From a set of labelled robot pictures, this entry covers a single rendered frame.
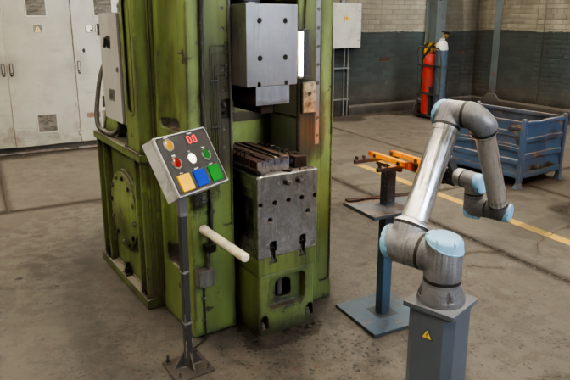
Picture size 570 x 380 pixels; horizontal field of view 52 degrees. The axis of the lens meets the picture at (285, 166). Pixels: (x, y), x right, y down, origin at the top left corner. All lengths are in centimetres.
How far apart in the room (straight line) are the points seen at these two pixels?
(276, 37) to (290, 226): 99
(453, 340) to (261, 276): 114
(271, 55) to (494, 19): 938
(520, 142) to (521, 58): 546
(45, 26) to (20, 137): 143
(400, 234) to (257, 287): 104
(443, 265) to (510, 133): 415
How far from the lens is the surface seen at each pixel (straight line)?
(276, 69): 297
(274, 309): 327
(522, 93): 1164
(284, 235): 312
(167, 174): 251
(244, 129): 347
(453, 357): 248
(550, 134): 673
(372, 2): 1070
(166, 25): 323
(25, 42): 799
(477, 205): 294
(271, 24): 294
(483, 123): 253
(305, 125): 328
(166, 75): 325
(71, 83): 809
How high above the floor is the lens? 170
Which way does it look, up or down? 14 degrees down
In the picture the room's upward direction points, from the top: straight up
